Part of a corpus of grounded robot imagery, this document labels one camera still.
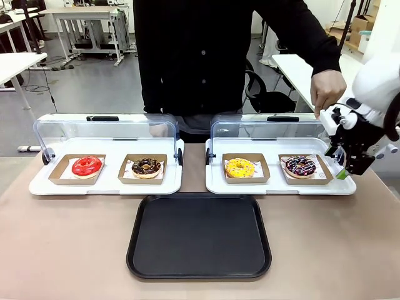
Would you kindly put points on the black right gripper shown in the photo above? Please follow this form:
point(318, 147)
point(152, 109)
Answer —
point(359, 137)

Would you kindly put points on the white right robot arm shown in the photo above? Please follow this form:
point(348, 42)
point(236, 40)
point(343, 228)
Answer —
point(379, 78)

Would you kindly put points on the person's left forearm black sleeve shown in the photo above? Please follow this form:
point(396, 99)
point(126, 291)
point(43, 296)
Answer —
point(322, 53)

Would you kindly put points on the brown cardboard donut tray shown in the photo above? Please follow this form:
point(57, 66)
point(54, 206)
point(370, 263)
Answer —
point(326, 178)
point(264, 170)
point(125, 162)
point(57, 175)

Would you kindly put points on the dark donut with white stripes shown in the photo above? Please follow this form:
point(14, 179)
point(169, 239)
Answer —
point(309, 167)

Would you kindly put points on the yellow glazed sprinkled donut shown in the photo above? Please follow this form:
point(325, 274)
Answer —
point(232, 168)

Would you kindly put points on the black rectangular serving tray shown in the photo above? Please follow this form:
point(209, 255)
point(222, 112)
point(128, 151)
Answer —
point(198, 237)

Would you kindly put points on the chocolate glazed sprinkled donut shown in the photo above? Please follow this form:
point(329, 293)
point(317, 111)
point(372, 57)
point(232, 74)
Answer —
point(155, 167)

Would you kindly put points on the red glazed donut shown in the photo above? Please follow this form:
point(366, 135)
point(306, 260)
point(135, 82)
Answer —
point(78, 167)

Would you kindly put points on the person's left hand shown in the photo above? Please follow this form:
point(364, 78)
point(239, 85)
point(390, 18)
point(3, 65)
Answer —
point(326, 87)

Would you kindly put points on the person's right hand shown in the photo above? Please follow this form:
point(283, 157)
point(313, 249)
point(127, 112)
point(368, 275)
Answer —
point(158, 129)

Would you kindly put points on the white printed paper liner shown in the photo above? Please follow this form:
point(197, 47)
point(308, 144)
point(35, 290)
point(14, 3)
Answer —
point(127, 172)
point(258, 170)
point(320, 170)
point(67, 173)

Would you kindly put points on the white display case base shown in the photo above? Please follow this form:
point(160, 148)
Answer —
point(106, 188)
point(275, 188)

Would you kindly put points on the clear display case lid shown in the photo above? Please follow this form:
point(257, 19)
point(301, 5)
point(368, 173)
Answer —
point(268, 128)
point(103, 128)

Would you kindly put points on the black office chair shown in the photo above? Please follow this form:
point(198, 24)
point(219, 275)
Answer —
point(268, 97)

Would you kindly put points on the white office table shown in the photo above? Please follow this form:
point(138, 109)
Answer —
point(18, 64)
point(297, 72)

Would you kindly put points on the brown cardboard box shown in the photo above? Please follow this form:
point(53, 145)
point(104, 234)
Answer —
point(359, 28)

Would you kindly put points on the black tripod pole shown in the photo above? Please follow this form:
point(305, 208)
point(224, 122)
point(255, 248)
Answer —
point(347, 22)

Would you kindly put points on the person in black cardigan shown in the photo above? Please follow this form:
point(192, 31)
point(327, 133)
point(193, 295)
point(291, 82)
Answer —
point(193, 56)

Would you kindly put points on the white height-adjustable desk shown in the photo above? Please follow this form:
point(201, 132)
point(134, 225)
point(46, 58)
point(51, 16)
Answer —
point(87, 12)

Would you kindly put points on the grey floor power strip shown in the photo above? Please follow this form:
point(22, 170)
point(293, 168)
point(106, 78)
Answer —
point(62, 67)

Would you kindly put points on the black stand pole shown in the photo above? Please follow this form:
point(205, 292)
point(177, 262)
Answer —
point(31, 28)

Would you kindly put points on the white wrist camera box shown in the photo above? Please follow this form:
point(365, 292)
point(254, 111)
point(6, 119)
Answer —
point(328, 120)

